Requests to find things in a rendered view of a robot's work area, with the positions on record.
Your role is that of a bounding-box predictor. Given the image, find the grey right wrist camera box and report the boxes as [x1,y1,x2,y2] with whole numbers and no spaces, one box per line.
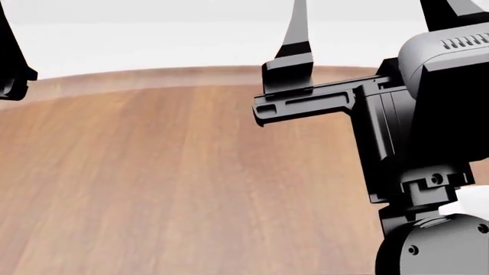
[397,27,489,165]

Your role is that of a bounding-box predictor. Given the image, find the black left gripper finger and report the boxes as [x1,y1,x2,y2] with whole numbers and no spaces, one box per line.
[0,0,40,90]

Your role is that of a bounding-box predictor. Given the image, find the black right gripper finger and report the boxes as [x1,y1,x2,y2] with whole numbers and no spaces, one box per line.
[419,0,489,33]
[261,0,316,96]

